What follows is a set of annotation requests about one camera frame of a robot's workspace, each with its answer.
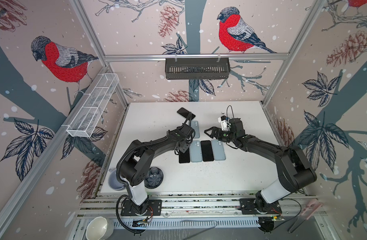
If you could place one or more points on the lavender cup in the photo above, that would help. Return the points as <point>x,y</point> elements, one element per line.
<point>113,183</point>

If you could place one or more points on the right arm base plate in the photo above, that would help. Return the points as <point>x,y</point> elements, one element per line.
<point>258,207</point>

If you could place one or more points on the light blue phone case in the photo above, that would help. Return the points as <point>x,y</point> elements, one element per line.
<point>218,150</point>
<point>196,152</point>
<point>195,126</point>

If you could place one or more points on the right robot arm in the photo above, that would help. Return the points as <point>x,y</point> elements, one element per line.
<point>293,169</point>

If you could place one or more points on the black wall basket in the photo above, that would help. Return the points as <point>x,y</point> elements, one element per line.
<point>197,68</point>

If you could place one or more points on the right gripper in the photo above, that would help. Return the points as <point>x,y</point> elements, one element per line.
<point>216,130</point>

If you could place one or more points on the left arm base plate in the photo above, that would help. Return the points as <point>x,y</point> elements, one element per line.
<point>149,207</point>

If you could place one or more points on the white bowl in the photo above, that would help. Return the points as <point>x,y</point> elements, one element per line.
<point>99,228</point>

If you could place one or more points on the black phone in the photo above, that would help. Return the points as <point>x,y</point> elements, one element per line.
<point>184,158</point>
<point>207,151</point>
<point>186,114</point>

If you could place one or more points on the pink strip tool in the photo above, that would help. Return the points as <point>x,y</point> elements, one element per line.
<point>312,206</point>

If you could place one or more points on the dark flower-shaped dish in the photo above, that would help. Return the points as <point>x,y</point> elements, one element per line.
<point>154,178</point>

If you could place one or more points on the white mesh wall basket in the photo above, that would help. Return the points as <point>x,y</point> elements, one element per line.
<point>89,114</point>

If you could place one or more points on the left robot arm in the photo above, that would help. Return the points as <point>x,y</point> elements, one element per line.
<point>133,166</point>

